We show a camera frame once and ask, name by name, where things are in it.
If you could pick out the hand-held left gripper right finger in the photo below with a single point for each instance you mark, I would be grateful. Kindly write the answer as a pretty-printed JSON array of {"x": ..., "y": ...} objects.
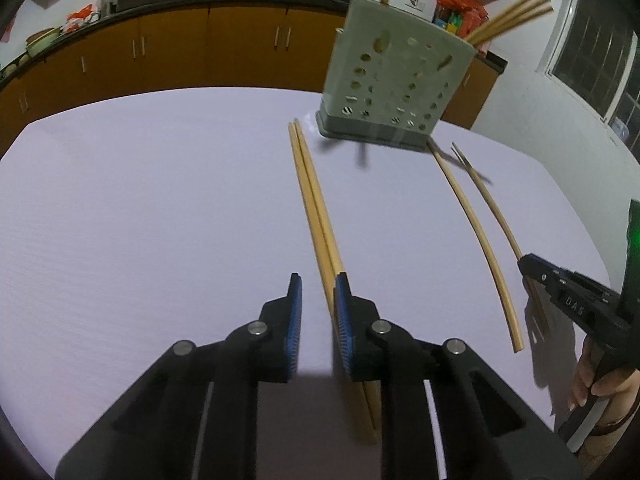
[{"x": 342, "y": 330}]

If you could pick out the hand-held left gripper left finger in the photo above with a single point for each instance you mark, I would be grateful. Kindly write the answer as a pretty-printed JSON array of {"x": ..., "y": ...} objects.
[{"x": 295, "y": 325}]

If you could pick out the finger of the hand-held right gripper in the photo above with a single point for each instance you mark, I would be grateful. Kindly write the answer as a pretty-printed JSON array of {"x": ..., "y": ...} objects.
[{"x": 537, "y": 272}]

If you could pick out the green perforated chopstick holder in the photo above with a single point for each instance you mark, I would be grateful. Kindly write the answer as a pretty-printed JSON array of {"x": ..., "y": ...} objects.
[{"x": 395, "y": 75}]

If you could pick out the person's right forearm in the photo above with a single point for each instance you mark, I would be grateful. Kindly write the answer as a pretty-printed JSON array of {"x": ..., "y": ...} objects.
[{"x": 607, "y": 447}]

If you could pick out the box of colourful utensils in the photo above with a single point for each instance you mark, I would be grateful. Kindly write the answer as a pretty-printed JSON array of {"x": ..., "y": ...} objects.
[{"x": 452, "y": 22}]

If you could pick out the person's right hand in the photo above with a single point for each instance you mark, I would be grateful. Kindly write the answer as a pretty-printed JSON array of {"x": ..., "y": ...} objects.
[{"x": 617, "y": 390}]

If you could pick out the clear bottle on sill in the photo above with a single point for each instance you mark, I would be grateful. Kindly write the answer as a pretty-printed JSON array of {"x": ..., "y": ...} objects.
[{"x": 620, "y": 129}]

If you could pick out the large barred window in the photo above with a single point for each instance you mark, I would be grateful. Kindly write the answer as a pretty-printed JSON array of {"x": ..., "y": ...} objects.
[{"x": 600, "y": 35}]

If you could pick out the large red plastic bag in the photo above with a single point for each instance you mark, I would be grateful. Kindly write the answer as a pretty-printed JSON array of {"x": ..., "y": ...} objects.
[{"x": 460, "y": 0}]

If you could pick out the brown base cabinet run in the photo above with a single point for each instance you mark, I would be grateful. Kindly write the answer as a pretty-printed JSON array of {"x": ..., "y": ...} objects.
[{"x": 175, "y": 50}]

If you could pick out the green basin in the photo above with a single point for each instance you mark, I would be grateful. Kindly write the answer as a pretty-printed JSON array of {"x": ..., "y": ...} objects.
[{"x": 42, "y": 42}]

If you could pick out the white wall outlet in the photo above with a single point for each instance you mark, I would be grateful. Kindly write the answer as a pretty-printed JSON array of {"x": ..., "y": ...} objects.
[{"x": 415, "y": 3}]

